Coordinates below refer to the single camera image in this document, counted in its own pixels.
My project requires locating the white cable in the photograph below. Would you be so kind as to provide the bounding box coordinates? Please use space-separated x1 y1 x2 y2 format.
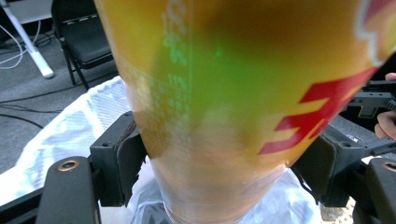
0 20 43 70

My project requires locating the white stand leg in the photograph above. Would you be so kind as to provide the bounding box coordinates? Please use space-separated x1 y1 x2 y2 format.
0 0 55 79

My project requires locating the white plastic bag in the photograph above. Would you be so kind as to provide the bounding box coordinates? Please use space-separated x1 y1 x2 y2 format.
0 76 325 224

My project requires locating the yellow snack bag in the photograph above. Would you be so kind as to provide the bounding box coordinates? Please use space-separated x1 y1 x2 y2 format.
92 0 396 224

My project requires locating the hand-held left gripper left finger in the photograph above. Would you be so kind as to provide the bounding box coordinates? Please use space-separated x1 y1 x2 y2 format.
89 111 148 208

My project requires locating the black floor cable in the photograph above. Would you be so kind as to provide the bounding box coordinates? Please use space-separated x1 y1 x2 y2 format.
0 82 92 129

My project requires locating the black chair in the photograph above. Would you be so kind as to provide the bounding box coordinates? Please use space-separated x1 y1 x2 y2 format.
50 0 115 91

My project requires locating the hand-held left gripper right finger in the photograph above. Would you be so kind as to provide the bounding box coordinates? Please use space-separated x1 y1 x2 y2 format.
290 124 372 208

